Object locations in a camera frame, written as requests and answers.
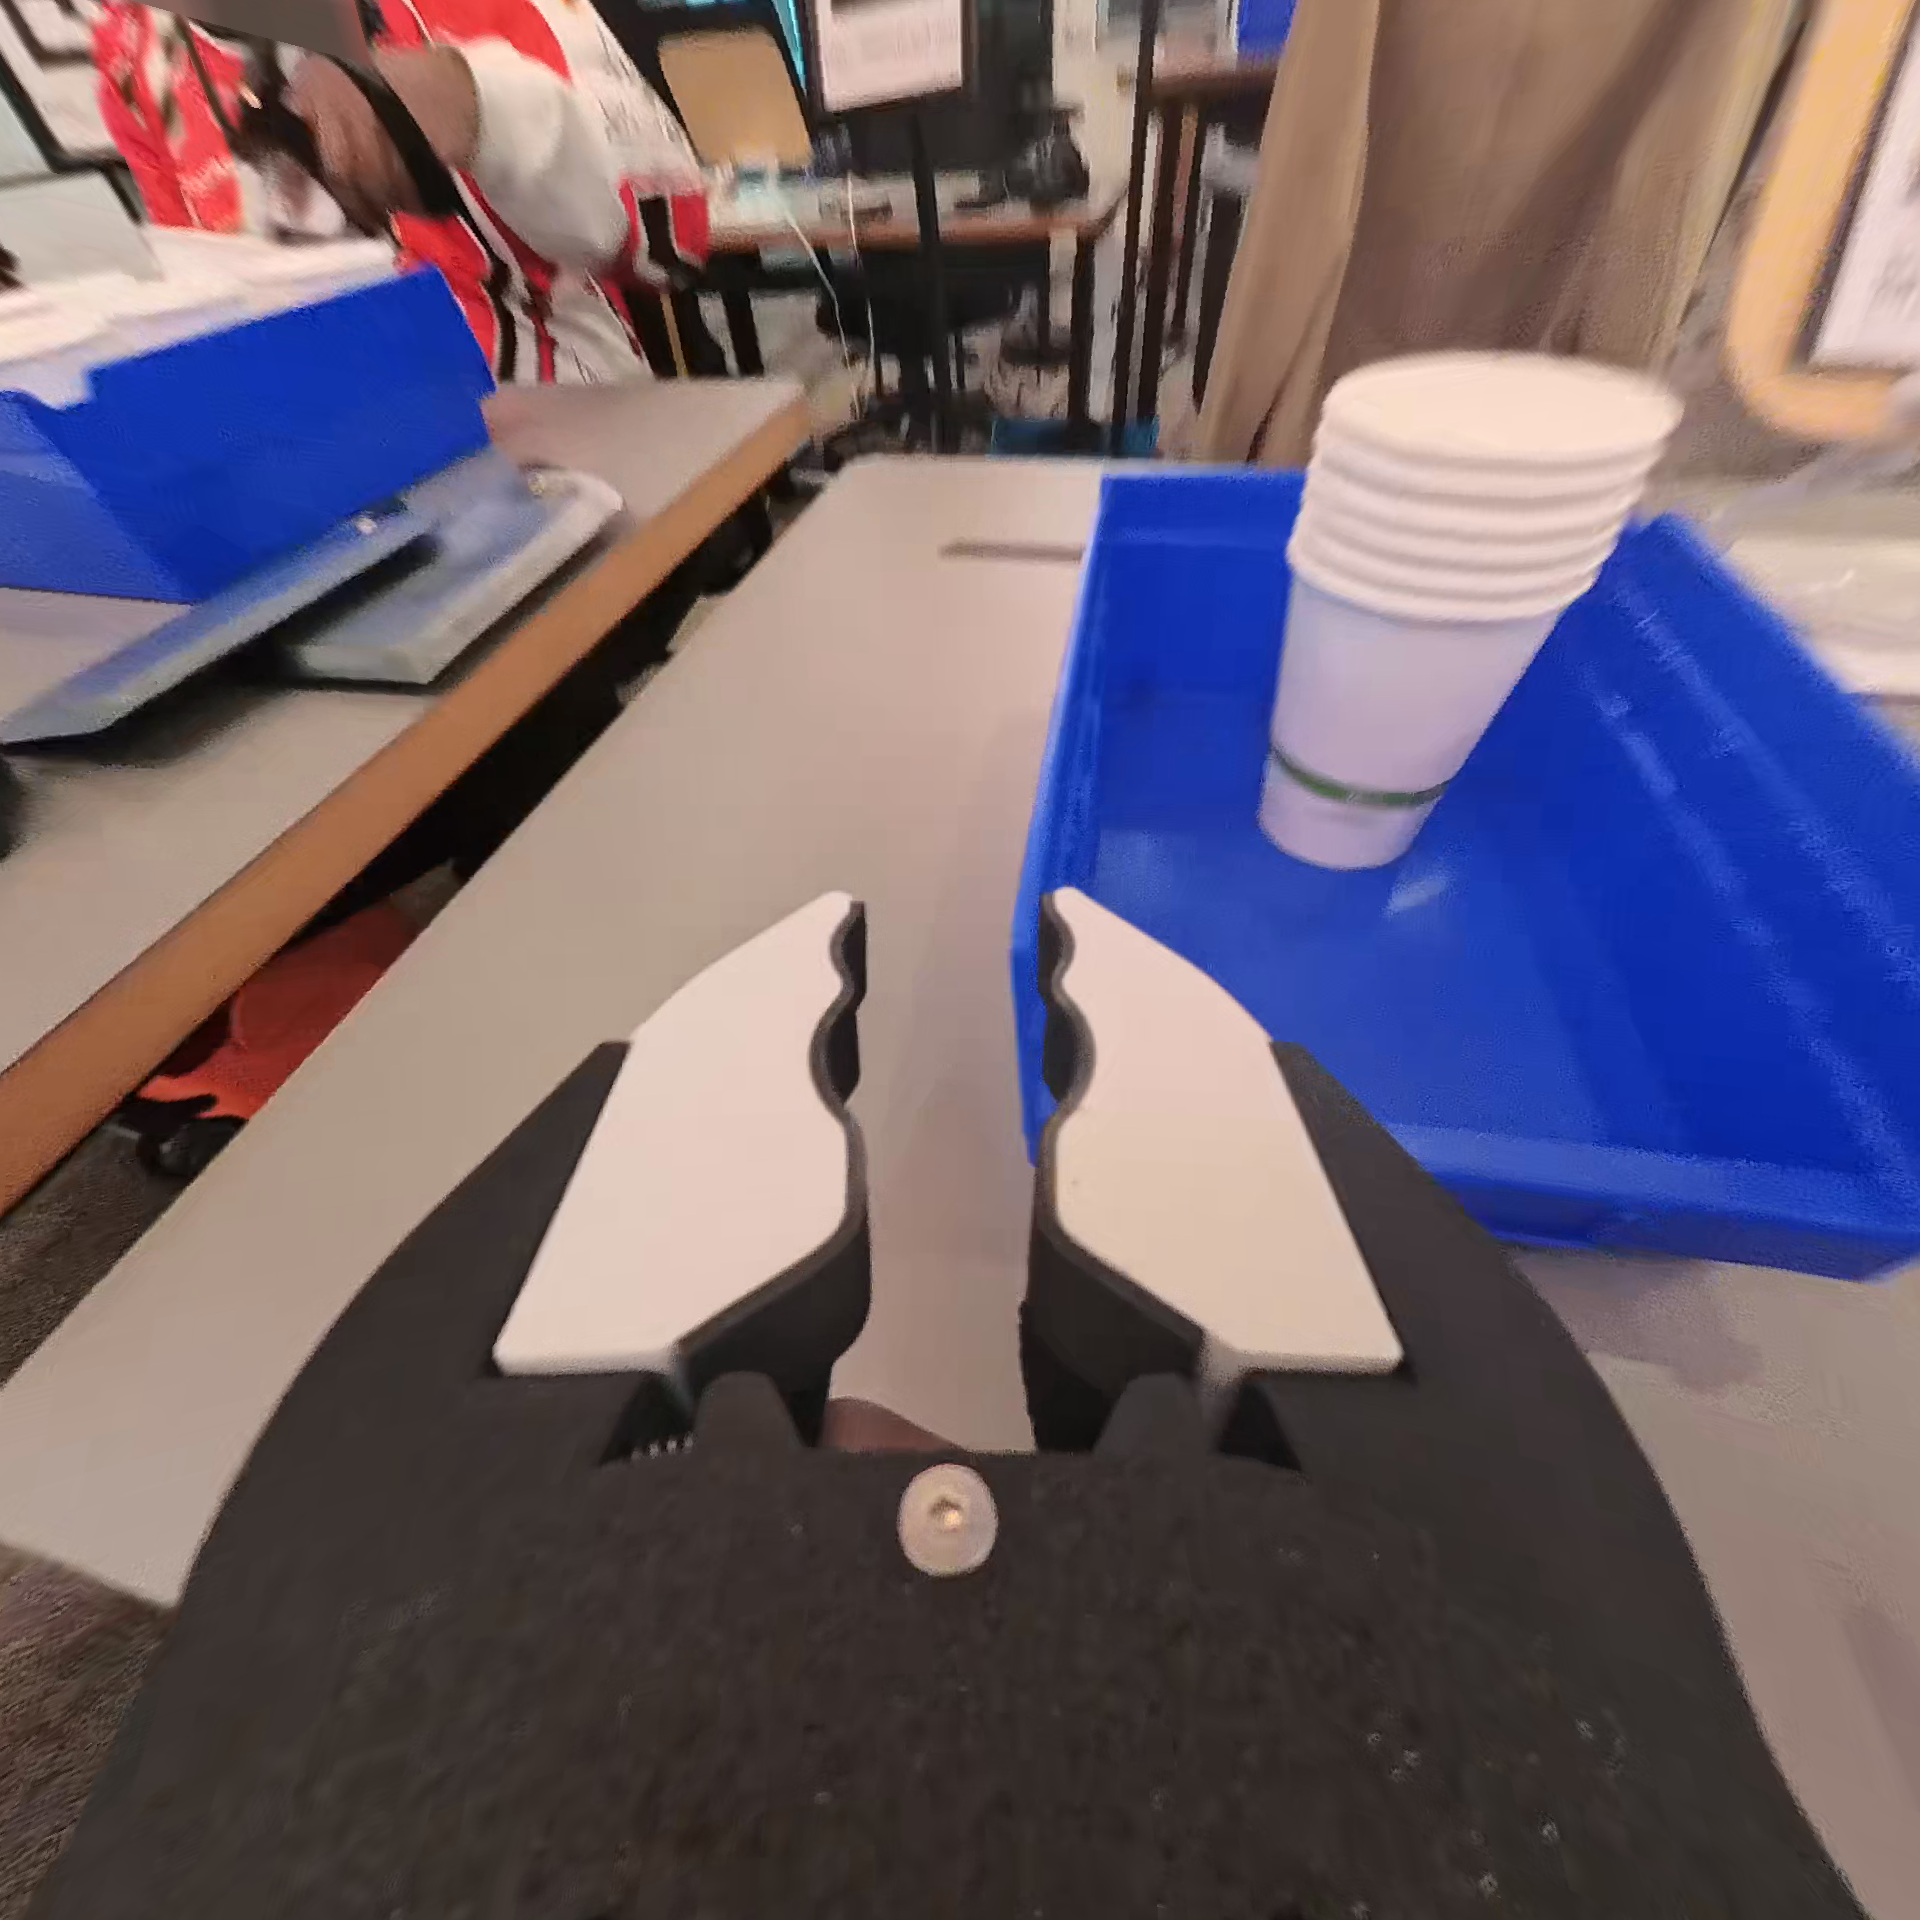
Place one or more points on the blue plastic bin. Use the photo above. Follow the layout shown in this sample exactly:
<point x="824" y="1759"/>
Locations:
<point x="1576" y="1020"/>
<point x="257" y="432"/>

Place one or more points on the tan cardboard box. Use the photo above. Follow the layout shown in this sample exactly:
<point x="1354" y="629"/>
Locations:
<point x="1468" y="180"/>

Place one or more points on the wooden document board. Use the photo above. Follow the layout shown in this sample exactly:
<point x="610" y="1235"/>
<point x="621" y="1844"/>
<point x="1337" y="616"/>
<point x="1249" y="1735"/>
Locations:
<point x="1785" y="223"/>

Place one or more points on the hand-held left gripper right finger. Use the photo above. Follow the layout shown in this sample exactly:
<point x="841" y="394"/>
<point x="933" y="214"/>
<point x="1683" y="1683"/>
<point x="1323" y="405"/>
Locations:
<point x="1200" y="1183"/>

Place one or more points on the grey table with wooden edge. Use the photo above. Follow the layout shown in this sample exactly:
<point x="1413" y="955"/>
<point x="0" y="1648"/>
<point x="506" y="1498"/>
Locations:
<point x="186" y="870"/>

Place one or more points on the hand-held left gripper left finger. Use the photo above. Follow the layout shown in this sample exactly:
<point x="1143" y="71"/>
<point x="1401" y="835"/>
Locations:
<point x="706" y="1139"/>

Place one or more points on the white sign on black pole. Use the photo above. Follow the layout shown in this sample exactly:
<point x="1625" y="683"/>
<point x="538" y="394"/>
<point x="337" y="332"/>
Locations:
<point x="898" y="51"/>

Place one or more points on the printed instruction sheet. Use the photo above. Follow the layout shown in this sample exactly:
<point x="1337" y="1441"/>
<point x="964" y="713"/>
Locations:
<point x="1877" y="223"/>

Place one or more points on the person's left hand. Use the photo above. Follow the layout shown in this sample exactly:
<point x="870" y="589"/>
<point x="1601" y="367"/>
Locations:
<point x="891" y="1430"/>

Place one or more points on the set of white paper cups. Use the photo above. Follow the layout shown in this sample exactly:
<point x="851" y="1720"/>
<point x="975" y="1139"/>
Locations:
<point x="1413" y="697"/>

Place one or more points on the orange bag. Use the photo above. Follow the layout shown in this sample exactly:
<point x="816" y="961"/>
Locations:
<point x="286" y="1001"/>

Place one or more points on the grey laptop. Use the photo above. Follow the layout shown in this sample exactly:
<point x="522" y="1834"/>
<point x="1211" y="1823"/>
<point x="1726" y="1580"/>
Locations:
<point x="446" y="589"/>

